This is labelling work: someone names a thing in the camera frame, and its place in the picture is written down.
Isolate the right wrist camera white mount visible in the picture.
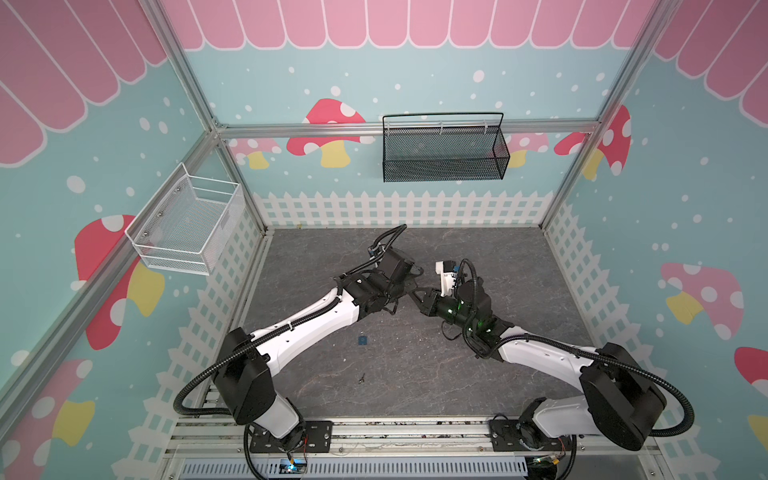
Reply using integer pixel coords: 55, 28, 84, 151
435, 260, 464, 297

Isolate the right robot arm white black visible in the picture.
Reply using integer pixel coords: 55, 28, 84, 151
409, 281, 667, 451

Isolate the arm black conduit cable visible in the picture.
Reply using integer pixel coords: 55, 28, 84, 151
458, 257, 696, 438
172, 223, 409, 418

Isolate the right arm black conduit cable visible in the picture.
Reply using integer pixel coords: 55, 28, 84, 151
458, 257, 696, 438

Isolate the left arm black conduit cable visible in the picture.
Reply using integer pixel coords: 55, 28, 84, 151
172, 223, 409, 418

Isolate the white mesh wall basket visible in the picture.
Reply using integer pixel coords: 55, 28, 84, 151
125, 164, 245, 276

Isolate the black mesh wall basket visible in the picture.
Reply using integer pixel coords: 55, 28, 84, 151
381, 112, 511, 183

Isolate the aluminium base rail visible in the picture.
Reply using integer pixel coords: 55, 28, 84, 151
161, 415, 661, 463

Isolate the grey vented cable duct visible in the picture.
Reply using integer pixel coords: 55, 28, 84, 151
179, 458, 529, 480

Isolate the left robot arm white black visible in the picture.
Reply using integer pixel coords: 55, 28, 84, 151
212, 248, 415, 440

